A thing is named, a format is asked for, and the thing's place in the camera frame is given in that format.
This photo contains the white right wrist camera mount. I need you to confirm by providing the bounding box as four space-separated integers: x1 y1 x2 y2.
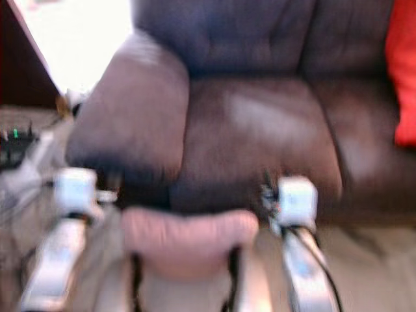
276 176 319 229

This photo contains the dark wooden cabinet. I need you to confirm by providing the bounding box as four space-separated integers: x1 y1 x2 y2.
0 0 63 109

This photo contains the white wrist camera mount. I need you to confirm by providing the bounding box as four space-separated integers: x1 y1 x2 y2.
276 176 319 229
53 167 99 219

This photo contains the red pillow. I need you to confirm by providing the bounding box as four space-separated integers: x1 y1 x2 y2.
384 0 416 148

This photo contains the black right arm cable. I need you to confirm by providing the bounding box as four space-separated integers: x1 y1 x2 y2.
294 226 345 312

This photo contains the black power strip with lights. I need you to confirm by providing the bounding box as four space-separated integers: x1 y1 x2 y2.
0 126 41 171

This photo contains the pink pillow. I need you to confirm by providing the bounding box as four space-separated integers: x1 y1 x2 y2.
122 207 260 282

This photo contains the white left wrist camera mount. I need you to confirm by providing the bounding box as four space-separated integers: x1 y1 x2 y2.
53 167 99 219

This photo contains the brown fabric sofa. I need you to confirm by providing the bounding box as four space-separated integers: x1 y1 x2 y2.
66 0 416 228

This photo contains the white flat device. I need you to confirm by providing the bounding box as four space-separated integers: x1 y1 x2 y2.
0 133 63 215

